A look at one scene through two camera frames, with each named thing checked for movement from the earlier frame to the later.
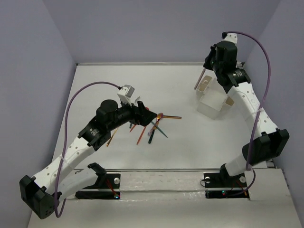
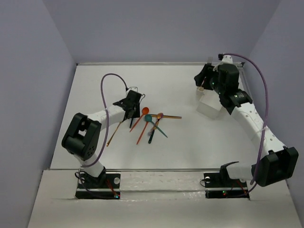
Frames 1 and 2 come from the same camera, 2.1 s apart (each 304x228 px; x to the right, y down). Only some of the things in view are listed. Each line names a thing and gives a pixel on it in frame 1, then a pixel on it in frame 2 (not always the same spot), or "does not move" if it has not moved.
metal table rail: x=146 y=64 does not move
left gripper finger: x=142 y=109 to x=130 y=114
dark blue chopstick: x=172 y=116 does not move
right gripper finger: x=207 y=63 to x=203 y=79
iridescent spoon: x=159 y=116 does not move
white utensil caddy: x=212 y=99 does not move
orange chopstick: x=171 y=117 does not move
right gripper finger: x=213 y=49 to x=207 y=68
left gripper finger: x=147 y=117 to x=137 y=112
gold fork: x=111 y=137 does not move
